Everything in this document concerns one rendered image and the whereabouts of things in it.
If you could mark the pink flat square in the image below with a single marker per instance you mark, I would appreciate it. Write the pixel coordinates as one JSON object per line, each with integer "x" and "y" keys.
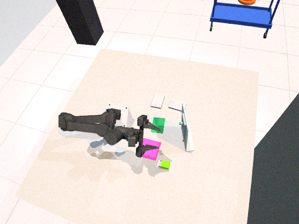
{"x": 151, "y": 154}

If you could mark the green cube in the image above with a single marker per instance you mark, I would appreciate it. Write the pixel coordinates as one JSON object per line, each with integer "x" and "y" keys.
{"x": 165, "y": 164}

